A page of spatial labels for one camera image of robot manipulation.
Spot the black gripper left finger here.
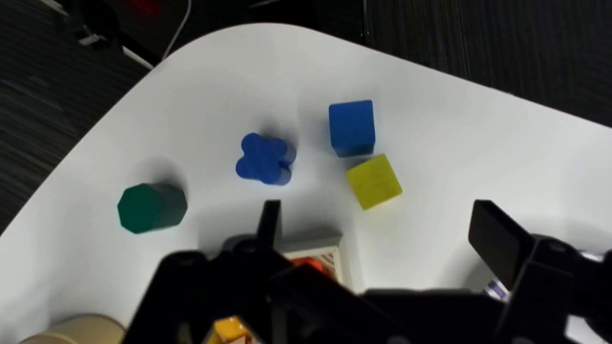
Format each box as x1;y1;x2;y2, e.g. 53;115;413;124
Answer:
256;199;283;256

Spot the yellow wooden cube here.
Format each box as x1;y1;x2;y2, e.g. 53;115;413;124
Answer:
346;153;403;212

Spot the blue flower-shaped block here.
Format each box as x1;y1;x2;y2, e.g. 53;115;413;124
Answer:
233;132;298;187

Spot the green octagonal block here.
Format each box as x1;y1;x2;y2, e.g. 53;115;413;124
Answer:
117;182;189;235

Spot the small red cube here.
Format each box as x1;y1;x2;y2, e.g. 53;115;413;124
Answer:
292;256;335;277

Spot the thin white floor cable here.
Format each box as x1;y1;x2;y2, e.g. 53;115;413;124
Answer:
161;0;193;61

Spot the open wooden tray box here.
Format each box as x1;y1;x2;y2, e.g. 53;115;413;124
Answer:
210;227;346;344

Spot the beige water bottle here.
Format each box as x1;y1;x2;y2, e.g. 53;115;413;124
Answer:
17;312;128;344

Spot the blue wooden cube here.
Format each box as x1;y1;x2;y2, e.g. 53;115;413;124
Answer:
327;98;377;159

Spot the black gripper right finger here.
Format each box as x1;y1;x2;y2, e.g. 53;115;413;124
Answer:
467;199;539;294

